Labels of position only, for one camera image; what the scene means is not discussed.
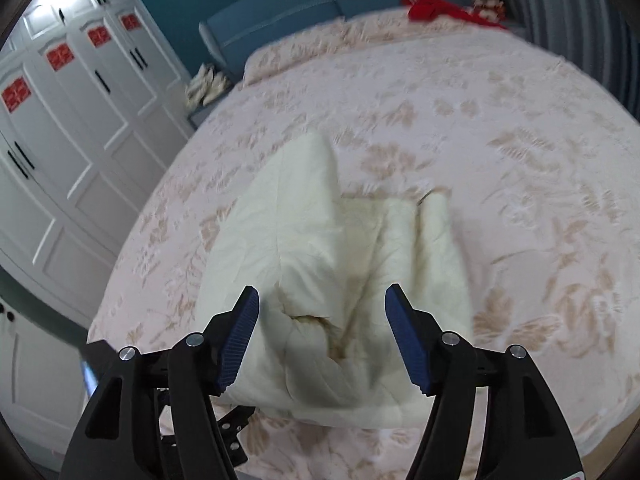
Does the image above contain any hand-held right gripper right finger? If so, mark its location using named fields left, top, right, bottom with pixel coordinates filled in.
left=385, top=284, right=586, bottom=480

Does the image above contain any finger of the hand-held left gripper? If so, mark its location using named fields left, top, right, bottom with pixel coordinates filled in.
left=212, top=407, right=256, bottom=467

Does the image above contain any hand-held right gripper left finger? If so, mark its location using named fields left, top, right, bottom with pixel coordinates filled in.
left=60, top=286, right=260, bottom=480

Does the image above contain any cream quilted jacket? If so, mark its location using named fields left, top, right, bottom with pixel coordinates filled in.
left=197, top=132, right=476, bottom=431

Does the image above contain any pile of beige clothes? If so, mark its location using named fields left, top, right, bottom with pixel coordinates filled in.
left=185, top=63, right=232, bottom=108

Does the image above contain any white door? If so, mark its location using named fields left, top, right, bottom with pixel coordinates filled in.
left=0, top=287, right=88, bottom=443

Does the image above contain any bed with pink floral cover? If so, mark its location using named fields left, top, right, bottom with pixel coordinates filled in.
left=87, top=15, right=640, bottom=480

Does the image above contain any white wardrobe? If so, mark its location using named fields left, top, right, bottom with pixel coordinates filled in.
left=0, top=0, right=196, bottom=311

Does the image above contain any grey nightstand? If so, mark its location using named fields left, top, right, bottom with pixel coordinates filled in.
left=187, top=100, right=221, bottom=128

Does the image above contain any pink floral pillow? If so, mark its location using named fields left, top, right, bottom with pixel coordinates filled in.
left=243, top=17, right=351, bottom=86

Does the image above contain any red cloth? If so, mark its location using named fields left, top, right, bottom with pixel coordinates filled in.
left=400, top=0, right=511, bottom=31

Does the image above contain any blue upholstered headboard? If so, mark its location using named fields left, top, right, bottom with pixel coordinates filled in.
left=199, top=0, right=501, bottom=68

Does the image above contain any grey curtain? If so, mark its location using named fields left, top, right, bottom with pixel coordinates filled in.
left=492, top=0, right=640, bottom=126

